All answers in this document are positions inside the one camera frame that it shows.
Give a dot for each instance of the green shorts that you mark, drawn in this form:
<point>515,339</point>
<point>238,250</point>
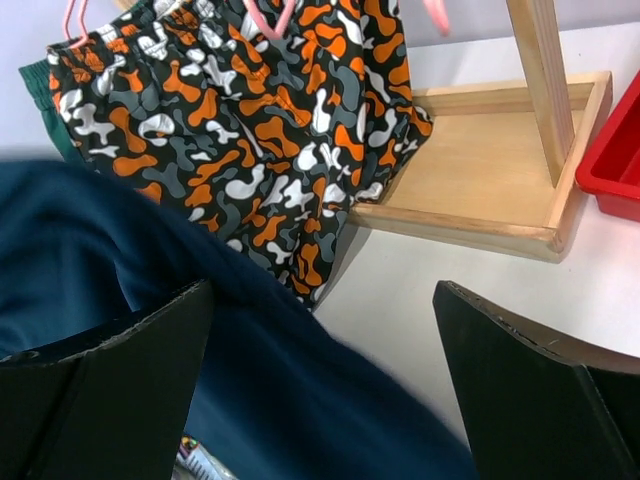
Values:
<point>37,80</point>

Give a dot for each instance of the pink hanger of navy shorts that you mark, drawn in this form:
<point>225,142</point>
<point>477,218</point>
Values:
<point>438,13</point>

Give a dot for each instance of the orange camouflage shorts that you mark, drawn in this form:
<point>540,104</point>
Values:
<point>265,142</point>

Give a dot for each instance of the wooden clothes rack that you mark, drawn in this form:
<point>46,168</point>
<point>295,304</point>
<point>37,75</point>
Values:
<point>498,172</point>

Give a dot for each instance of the navy blue shorts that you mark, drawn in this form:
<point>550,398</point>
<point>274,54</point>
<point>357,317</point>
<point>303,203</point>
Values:
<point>277,397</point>

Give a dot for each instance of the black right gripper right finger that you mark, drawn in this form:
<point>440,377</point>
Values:
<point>537,403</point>

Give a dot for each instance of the red plastic bin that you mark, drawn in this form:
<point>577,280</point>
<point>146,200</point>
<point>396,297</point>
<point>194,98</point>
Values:
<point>609,169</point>

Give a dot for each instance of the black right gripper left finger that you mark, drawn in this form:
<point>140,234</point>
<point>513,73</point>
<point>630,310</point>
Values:
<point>110,402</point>

